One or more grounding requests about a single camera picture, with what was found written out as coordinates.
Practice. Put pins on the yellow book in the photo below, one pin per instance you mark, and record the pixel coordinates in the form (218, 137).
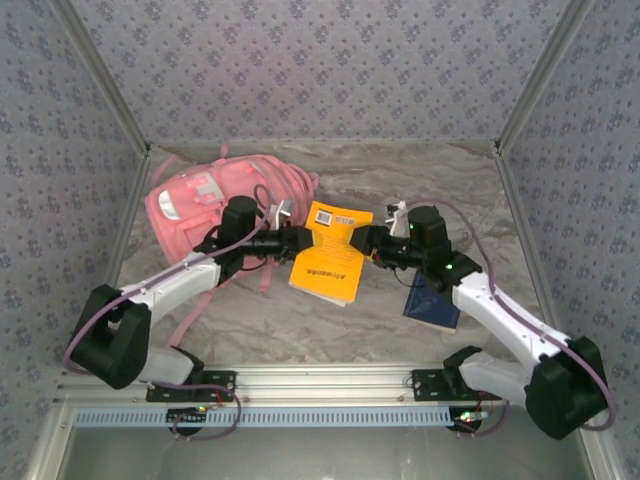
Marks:
(330, 270)

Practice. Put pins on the pink backpack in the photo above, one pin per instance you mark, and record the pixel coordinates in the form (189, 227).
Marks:
(240, 175)

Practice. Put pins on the dark blue book whale drawing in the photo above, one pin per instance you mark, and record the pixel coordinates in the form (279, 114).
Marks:
(430, 310)

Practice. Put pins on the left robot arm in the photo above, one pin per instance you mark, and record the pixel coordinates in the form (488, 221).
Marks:
(170, 280)

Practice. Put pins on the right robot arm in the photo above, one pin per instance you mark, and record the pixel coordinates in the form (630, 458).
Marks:
(495, 310)

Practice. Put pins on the black controller board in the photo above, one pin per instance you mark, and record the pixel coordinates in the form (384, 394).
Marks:
(186, 415)
(467, 417)

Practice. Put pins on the grey metal lower panel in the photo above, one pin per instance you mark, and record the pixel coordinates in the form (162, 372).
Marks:
(320, 455)

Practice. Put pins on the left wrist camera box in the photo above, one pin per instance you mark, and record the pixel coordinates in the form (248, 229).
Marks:
(285, 210)

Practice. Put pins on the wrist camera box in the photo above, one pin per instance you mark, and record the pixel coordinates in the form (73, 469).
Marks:
(398, 220)
(285, 210)

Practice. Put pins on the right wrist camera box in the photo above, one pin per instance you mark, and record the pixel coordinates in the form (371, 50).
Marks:
(398, 220)

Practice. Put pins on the long aluminium mounting rail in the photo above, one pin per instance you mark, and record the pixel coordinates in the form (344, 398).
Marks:
(320, 382)

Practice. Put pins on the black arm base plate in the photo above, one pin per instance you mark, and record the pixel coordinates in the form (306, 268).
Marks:
(430, 390)
(220, 392)

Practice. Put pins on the aluminium frame post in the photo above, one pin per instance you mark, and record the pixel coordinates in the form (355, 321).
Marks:
(550, 65)
(100, 80)

